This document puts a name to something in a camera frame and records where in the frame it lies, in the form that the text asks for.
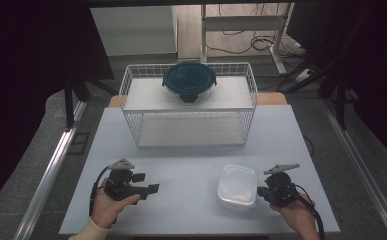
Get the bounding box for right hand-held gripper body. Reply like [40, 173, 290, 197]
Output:
[263, 163, 300, 207]

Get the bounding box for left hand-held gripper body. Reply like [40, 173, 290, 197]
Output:
[104, 159, 140, 202]

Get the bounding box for clear rectangular plastic container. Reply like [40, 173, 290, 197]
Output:
[216, 163, 258, 211]

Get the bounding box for white wire shelf rack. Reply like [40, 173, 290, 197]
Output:
[118, 62, 258, 148]

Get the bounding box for round container dark blue lid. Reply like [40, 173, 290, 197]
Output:
[161, 61, 217, 105]

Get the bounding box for person's left hand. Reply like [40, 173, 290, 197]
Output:
[91, 179, 141, 229]

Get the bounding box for person's right hand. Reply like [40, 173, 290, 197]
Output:
[270, 196, 320, 240]

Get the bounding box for black metal stand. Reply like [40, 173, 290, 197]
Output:
[277, 59, 349, 131]
[64, 78, 119, 131]

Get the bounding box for white power strip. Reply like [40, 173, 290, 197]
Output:
[294, 68, 312, 83]

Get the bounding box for dark curtain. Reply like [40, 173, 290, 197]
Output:
[0, 0, 115, 214]
[287, 0, 387, 168]

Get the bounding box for white cabinet panel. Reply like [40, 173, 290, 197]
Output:
[90, 5, 179, 57]

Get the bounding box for left hand-held gripper black cable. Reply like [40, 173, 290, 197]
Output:
[88, 165, 111, 218]

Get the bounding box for hand-held gripper black cable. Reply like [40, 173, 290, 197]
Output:
[88, 165, 111, 218]
[280, 183, 326, 240]

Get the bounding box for right hand-held gripper black cable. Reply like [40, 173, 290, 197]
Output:
[280, 183, 326, 240]

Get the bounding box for thin black floor cable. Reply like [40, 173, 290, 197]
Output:
[302, 134, 315, 158]

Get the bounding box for aluminium rail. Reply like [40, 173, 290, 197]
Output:
[320, 99, 387, 240]
[12, 101, 88, 240]

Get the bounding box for black cables on floor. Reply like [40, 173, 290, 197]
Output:
[205, 3, 310, 68]

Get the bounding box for white metal desk frame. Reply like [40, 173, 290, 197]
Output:
[200, 3, 294, 74]

